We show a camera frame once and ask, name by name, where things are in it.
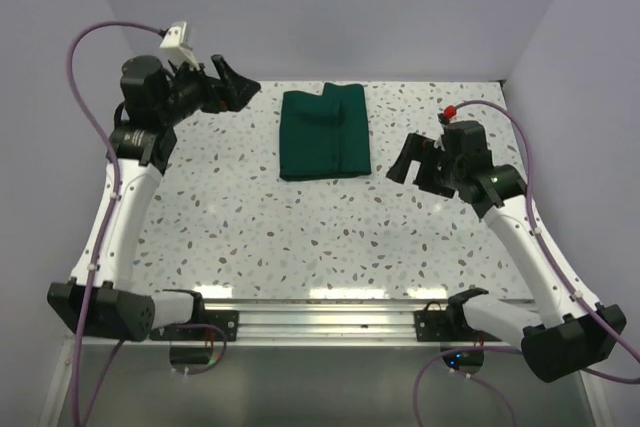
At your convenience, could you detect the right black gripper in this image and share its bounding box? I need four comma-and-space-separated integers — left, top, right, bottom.
387, 133, 464, 199

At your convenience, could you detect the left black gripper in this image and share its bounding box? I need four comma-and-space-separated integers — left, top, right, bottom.
157, 53, 259, 125

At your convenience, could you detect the green surgical cloth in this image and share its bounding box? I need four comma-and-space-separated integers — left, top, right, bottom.
279, 83, 372, 182

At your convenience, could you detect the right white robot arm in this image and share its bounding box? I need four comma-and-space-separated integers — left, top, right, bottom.
387, 128, 626, 383

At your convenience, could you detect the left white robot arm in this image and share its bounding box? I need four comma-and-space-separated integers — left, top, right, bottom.
47, 55, 261, 342

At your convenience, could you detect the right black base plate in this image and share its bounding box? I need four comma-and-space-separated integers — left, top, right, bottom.
413, 301, 484, 342

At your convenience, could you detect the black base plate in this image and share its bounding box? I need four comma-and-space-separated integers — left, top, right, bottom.
150, 310, 240, 342
413, 301, 484, 342

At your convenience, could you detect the aluminium mounting rail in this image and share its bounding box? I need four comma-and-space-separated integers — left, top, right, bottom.
149, 296, 541, 348

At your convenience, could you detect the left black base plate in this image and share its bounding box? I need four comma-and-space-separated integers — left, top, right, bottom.
150, 310, 240, 342

